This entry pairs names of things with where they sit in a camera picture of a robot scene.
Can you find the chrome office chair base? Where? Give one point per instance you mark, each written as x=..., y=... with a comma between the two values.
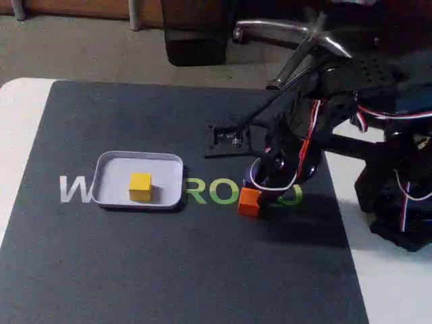
x=270, y=27

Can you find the white rectangular tray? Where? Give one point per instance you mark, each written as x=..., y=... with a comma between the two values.
x=111, y=184

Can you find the yellow cube block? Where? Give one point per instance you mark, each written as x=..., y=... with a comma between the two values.
x=140, y=185

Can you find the orange cube block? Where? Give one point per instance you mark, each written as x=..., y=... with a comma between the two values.
x=249, y=202

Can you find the grey furniture leg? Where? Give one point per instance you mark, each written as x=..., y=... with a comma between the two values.
x=136, y=15
x=19, y=10

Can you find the brown wooden furniture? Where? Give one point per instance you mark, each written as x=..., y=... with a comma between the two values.
x=84, y=6

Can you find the black mat with logo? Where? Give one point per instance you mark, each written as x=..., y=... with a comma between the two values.
x=135, y=263

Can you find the purple cube block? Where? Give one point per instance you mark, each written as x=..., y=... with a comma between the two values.
x=250, y=179

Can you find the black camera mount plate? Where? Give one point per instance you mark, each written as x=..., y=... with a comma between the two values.
x=222, y=148

